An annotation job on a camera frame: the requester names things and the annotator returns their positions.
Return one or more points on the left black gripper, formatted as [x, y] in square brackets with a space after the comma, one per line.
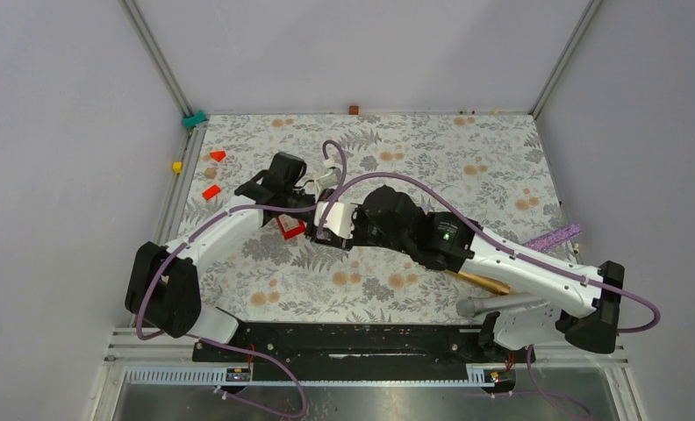
[311, 231]

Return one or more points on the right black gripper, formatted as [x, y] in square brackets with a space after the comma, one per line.
[357, 239]

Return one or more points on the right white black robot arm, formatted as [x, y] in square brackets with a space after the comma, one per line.
[586, 316]

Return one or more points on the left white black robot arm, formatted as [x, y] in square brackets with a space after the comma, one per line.
[164, 287]

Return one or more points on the red box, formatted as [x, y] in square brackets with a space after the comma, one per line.
[290, 227]

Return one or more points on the red flat block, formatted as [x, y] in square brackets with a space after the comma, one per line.
[211, 192]

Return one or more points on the red triangular block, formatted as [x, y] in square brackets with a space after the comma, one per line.
[217, 156]

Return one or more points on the floral table mat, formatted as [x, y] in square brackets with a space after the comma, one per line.
[491, 168]

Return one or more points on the grey microphone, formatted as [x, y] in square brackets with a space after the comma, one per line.
[471, 307]

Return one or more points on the gold microphone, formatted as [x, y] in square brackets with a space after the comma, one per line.
[491, 285]

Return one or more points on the teal block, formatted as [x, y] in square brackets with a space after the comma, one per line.
[193, 120]

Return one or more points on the purple glitter microphone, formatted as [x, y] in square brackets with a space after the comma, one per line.
[555, 238]

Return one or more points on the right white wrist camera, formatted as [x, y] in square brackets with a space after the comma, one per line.
[340, 220]

